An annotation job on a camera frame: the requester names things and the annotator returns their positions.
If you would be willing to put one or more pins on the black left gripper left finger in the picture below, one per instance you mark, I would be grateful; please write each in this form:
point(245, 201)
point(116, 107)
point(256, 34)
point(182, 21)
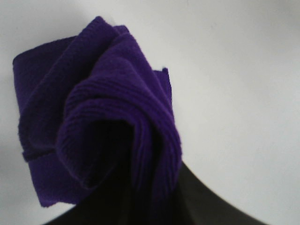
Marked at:
point(109, 204)

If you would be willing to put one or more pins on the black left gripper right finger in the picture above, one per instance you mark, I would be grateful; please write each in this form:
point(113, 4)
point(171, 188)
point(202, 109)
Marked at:
point(196, 204)

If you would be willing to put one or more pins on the purple towel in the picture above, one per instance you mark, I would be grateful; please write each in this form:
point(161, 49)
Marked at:
point(88, 102)

